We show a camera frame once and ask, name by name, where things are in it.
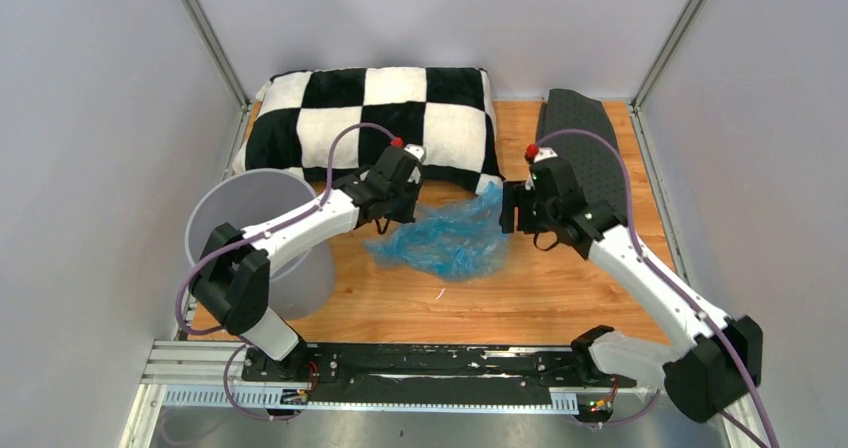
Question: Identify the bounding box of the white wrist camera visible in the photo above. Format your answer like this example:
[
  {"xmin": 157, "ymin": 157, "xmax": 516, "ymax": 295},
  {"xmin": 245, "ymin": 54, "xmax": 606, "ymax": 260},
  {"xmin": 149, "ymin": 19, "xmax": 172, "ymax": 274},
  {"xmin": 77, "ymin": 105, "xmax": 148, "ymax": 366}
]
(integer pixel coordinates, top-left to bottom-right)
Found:
[
  {"xmin": 524, "ymin": 144, "xmax": 558, "ymax": 165},
  {"xmin": 403, "ymin": 144, "xmax": 426, "ymax": 185}
]

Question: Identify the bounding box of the dark grey perforated mat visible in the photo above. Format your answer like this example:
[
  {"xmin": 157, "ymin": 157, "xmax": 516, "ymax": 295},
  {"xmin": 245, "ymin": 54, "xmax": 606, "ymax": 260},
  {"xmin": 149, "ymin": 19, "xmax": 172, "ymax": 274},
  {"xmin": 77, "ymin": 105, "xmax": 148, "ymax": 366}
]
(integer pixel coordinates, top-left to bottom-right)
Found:
[{"xmin": 536, "ymin": 89, "xmax": 628, "ymax": 216}]

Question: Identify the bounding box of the left aluminium corner post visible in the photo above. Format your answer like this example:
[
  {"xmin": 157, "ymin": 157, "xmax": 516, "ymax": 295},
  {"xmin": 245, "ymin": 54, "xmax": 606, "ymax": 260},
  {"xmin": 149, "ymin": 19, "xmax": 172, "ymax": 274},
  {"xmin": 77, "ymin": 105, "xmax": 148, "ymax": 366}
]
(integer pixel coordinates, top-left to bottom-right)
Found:
[{"xmin": 180, "ymin": 0, "xmax": 250, "ymax": 111}]

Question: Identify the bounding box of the right aluminium corner post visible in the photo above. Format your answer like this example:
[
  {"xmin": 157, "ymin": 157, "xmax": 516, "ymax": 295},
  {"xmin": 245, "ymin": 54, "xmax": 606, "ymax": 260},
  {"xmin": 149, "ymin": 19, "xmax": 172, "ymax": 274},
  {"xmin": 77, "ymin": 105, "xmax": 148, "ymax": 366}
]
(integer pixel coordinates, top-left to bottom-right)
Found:
[{"xmin": 631, "ymin": 0, "xmax": 707, "ymax": 111}]

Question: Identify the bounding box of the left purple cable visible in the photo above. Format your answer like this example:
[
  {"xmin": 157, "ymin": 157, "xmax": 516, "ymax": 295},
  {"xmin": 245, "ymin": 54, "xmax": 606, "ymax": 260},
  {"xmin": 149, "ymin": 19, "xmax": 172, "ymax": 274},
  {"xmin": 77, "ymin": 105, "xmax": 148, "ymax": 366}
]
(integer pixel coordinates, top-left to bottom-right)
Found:
[{"xmin": 173, "ymin": 122, "xmax": 405, "ymax": 338}]

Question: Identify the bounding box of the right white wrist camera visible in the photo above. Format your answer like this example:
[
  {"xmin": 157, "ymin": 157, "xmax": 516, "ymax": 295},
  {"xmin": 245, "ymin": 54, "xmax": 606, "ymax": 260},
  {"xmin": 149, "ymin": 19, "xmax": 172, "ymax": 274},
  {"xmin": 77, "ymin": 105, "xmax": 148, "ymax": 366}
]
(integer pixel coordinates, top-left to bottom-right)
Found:
[{"xmin": 524, "ymin": 144, "xmax": 558, "ymax": 165}]

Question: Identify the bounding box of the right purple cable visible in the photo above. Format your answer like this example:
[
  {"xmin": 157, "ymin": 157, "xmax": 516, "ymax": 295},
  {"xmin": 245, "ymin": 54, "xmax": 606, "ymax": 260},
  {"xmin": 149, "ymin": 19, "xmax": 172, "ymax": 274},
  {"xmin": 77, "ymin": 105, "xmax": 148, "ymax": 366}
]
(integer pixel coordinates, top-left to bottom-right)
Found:
[{"xmin": 525, "ymin": 128, "xmax": 783, "ymax": 448}]

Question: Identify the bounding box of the blue plastic trash bag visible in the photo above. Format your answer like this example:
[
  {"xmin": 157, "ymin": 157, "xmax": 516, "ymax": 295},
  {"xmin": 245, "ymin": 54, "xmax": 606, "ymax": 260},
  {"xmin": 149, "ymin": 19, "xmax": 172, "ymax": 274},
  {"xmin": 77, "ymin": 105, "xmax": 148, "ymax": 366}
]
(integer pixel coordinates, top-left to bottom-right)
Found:
[{"xmin": 365, "ymin": 183, "xmax": 509, "ymax": 282}]

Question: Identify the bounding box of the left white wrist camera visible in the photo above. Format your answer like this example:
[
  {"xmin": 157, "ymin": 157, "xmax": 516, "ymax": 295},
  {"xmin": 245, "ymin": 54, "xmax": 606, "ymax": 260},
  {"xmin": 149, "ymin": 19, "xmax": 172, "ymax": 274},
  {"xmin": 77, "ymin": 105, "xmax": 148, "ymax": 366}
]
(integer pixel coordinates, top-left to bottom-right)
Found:
[{"xmin": 403, "ymin": 144, "xmax": 426, "ymax": 185}]

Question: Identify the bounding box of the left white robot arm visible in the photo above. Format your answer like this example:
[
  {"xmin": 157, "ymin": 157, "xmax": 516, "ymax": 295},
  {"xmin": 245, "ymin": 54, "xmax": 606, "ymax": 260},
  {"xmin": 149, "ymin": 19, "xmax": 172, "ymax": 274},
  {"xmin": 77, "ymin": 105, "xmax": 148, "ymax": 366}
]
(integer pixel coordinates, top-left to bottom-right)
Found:
[{"xmin": 185, "ymin": 140, "xmax": 426, "ymax": 381}]

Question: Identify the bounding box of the grey plastic trash bin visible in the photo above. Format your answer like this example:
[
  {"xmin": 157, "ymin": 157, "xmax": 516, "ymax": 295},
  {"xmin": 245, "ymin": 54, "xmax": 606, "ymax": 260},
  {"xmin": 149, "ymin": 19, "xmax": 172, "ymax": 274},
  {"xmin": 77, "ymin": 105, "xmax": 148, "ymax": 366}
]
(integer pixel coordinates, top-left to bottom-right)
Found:
[{"xmin": 184, "ymin": 169, "xmax": 336, "ymax": 321}]

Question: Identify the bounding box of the aluminium frame rail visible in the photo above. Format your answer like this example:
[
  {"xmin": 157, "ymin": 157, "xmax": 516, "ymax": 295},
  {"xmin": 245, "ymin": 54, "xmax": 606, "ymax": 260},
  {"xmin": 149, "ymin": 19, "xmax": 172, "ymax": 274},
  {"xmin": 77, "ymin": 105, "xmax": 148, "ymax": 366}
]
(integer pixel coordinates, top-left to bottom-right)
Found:
[{"xmin": 119, "ymin": 338, "xmax": 730, "ymax": 448}]

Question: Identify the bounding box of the black white checkered pillow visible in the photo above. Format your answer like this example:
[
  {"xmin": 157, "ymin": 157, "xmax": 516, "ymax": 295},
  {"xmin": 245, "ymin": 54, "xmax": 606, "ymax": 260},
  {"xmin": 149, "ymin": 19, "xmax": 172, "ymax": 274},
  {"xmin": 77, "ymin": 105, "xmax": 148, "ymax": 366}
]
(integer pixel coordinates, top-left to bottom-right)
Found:
[{"xmin": 232, "ymin": 67, "xmax": 503, "ymax": 194}]

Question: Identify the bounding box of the purple cable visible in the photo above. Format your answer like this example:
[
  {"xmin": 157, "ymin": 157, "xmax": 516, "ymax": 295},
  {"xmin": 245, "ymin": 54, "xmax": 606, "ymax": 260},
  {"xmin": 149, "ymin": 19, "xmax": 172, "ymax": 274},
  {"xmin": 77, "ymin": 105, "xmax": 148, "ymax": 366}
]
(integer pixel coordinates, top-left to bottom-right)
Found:
[
  {"xmin": 173, "ymin": 122, "xmax": 405, "ymax": 338},
  {"xmin": 525, "ymin": 128, "xmax": 783, "ymax": 448}
]

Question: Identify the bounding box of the aluminium corner post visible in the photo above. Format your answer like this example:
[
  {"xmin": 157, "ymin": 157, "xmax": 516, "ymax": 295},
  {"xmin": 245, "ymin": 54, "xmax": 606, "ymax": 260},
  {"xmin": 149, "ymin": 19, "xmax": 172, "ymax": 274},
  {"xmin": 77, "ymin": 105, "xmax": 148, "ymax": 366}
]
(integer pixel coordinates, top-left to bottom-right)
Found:
[
  {"xmin": 180, "ymin": 0, "xmax": 250, "ymax": 111},
  {"xmin": 631, "ymin": 0, "xmax": 707, "ymax": 111}
]

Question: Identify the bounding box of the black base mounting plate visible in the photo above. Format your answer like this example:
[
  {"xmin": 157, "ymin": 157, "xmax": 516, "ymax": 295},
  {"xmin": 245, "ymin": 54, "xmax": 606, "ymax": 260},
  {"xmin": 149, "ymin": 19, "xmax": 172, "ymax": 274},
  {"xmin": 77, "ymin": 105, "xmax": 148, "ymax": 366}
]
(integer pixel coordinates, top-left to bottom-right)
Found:
[{"xmin": 238, "ymin": 342, "xmax": 636, "ymax": 407}]

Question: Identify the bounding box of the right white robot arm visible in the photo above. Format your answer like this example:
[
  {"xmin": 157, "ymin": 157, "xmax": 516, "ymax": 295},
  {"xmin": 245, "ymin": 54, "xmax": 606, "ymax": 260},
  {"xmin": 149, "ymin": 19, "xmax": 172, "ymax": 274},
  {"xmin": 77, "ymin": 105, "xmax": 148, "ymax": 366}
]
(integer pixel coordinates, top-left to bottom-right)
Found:
[{"xmin": 500, "ymin": 155, "xmax": 764, "ymax": 423}]

